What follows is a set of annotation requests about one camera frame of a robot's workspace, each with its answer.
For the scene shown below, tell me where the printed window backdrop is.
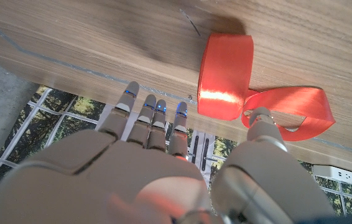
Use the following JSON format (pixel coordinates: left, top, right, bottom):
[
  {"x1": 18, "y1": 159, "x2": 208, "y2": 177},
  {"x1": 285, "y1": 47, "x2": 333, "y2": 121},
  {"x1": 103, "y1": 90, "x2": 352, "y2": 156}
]
[{"x1": 0, "y1": 84, "x2": 352, "y2": 218}]

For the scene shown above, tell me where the white power strip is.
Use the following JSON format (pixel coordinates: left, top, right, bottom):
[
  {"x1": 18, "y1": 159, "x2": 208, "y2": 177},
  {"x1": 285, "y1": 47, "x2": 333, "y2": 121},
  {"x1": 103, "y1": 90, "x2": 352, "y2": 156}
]
[{"x1": 312, "y1": 164, "x2": 352, "y2": 187}]

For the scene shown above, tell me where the orange ribbon roll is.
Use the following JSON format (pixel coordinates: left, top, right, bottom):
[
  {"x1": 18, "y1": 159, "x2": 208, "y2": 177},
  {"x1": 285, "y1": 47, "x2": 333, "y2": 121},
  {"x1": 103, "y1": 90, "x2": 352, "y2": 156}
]
[{"x1": 197, "y1": 32, "x2": 336, "y2": 142}]

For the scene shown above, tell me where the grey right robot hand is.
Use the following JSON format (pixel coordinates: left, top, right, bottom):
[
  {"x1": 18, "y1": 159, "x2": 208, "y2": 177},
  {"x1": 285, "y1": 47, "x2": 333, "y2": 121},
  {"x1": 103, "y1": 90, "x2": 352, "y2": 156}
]
[{"x1": 0, "y1": 81, "x2": 335, "y2": 224}]

